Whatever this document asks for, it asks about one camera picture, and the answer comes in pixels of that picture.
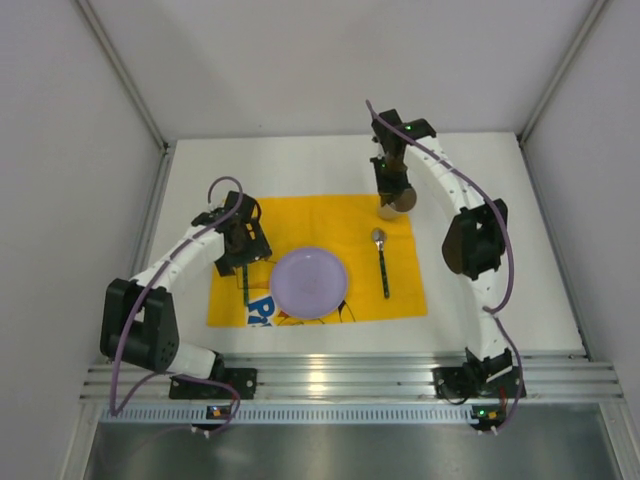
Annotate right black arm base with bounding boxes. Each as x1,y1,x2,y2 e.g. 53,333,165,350
432,367,524,404

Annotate lilac plate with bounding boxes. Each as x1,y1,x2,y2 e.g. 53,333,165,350
269,247,349,320

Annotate perforated cable tray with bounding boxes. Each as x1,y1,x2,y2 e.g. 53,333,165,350
100,403,498,425

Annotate aluminium mounting rail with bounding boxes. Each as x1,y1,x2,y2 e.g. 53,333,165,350
79,352,624,401

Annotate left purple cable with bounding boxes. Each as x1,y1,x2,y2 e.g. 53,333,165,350
108,175,246,436

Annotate yellow printed cloth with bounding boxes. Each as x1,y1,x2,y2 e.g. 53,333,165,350
206,194,428,328

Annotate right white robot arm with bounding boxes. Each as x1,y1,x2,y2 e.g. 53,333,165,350
370,110,513,389

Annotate fork with teal handle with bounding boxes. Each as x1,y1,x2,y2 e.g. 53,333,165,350
242,264,250,308

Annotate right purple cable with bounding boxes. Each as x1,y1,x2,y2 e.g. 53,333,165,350
365,98,525,434

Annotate purple cable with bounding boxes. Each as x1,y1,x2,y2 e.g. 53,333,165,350
365,98,525,434
108,175,246,436

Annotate spoon with teal handle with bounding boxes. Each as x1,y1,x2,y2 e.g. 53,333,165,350
371,228,390,299

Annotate beige paper cup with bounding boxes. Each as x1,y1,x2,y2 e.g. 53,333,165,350
377,187,417,221

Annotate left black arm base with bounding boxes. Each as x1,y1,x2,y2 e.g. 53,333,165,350
168,367,258,400

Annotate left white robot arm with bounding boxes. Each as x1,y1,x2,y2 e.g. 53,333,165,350
100,191,272,380

